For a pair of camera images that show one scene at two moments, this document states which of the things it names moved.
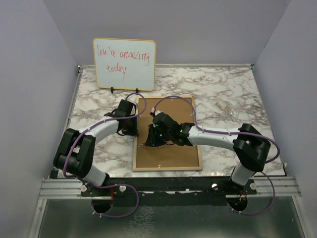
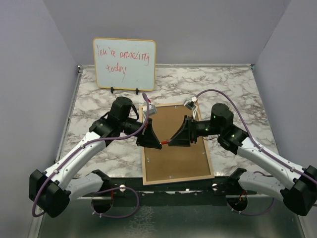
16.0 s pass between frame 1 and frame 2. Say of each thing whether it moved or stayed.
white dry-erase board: stayed
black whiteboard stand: stayed
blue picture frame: moved
